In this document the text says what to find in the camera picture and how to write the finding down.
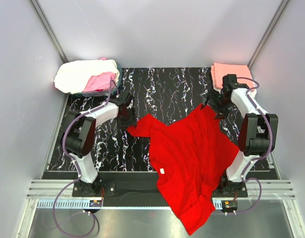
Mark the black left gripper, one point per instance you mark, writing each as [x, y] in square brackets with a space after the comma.
[131, 122]

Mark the red t-shirt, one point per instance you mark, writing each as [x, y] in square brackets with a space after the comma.
[189, 156]

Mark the left corner aluminium post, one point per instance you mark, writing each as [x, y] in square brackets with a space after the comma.
[48, 29]

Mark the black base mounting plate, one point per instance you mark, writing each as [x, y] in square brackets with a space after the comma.
[123, 189]

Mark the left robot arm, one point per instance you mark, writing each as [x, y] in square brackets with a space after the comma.
[78, 138]

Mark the white crumpled shirt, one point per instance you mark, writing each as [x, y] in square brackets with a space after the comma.
[72, 77]

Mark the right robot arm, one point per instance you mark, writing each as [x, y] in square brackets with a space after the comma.
[257, 137]

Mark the right corner aluminium post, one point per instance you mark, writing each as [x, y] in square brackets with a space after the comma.
[268, 32]

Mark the corner aluminium post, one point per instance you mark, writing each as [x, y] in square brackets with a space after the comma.
[268, 32]
[48, 29]

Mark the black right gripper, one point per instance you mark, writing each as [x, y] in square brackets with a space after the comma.
[221, 112]

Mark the folded salmon pink shirt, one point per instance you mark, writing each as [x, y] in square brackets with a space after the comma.
[239, 70]

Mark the aluminium front rail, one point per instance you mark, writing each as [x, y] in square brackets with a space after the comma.
[50, 188]

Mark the folded white shirt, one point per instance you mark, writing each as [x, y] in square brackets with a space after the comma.
[216, 75]

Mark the pink crumpled shirt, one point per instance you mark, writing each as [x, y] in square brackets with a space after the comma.
[101, 71]

